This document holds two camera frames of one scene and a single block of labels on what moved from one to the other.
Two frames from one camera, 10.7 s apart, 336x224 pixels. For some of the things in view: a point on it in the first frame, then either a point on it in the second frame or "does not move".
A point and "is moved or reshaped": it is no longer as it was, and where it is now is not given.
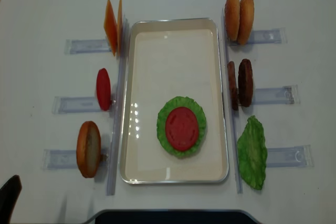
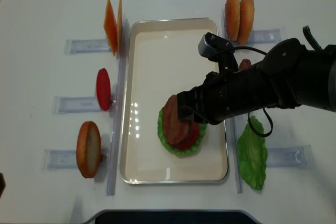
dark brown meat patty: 245,83 is moved or reshaped
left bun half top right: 232,16 does not move
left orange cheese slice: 111,26 does not move
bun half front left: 88,149 does not move
